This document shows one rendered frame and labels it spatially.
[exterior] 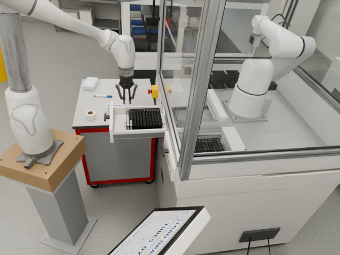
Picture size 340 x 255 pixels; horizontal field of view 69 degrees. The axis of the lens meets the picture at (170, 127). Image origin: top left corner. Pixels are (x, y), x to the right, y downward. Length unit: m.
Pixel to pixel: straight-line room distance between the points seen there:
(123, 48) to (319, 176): 1.23
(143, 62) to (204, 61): 1.51
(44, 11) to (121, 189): 1.60
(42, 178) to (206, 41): 1.01
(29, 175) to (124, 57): 0.76
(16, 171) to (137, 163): 0.94
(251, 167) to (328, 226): 1.46
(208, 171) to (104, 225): 1.19
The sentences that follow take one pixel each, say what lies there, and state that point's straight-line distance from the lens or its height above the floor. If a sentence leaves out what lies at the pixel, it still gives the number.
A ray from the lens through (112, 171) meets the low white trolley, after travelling 2.14.
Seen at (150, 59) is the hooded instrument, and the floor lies 0.90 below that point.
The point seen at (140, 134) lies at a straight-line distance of 1.52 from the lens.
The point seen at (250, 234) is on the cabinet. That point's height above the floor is 0.31.
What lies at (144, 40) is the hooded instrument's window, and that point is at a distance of 2.23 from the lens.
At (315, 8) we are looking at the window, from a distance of 0.93.
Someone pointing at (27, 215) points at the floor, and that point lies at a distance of 2.37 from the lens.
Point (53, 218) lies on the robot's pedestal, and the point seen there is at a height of 0.36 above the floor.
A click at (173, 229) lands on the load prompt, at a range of 0.82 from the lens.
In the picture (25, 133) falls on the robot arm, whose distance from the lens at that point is 1.34.
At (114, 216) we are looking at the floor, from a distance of 2.19.
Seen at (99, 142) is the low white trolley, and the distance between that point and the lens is 1.90.
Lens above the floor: 1.89
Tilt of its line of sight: 40 degrees down
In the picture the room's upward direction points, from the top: 6 degrees clockwise
